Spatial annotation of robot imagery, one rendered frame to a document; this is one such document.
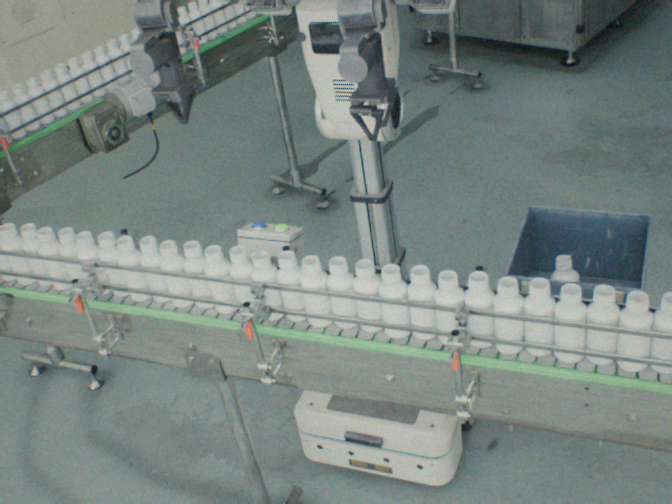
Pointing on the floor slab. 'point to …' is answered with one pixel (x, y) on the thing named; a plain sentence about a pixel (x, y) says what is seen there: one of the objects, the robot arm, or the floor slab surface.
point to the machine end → (529, 22)
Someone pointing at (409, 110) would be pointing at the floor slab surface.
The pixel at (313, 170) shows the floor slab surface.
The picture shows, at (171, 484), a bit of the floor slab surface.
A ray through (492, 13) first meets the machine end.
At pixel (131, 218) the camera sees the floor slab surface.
